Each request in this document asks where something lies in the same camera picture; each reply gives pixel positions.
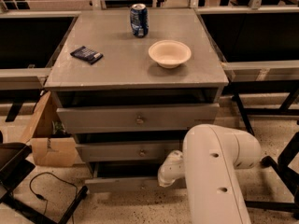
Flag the left grey desk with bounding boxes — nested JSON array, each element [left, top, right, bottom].
[[0, 11, 78, 122]]

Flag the black chair base right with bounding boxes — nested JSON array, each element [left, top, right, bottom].
[[245, 132, 299, 219]]

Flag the black chair left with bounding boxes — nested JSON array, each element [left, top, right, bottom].
[[0, 142, 88, 224]]

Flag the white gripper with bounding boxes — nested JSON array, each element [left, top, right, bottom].
[[158, 150, 185, 188]]

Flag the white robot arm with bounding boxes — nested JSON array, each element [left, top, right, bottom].
[[158, 124, 261, 224]]

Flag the grey top drawer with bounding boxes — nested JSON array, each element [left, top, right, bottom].
[[57, 104, 220, 133]]

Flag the blue soda can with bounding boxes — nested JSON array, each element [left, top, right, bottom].
[[130, 4, 149, 37]]

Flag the cardboard box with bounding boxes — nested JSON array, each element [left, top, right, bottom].
[[20, 91, 78, 167]]

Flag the grey bottom drawer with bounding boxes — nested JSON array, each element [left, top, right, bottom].
[[84, 161, 188, 194]]

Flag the right grey desk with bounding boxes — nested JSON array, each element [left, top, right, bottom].
[[195, 7, 299, 132]]

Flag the grey desk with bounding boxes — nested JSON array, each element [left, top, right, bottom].
[[0, 11, 78, 122], [195, 7, 299, 132]]

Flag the grey middle drawer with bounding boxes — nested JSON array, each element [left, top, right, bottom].
[[76, 140, 182, 162]]

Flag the grey drawer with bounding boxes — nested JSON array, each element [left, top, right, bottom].
[[57, 104, 220, 133], [76, 140, 182, 162], [84, 161, 188, 194]]

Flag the grey drawer cabinet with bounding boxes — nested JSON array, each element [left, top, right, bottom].
[[44, 8, 230, 185]]

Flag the black cable on floor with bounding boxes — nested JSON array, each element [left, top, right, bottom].
[[28, 171, 79, 224]]

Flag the white paper bowl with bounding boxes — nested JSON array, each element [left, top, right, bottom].
[[149, 40, 192, 69]]

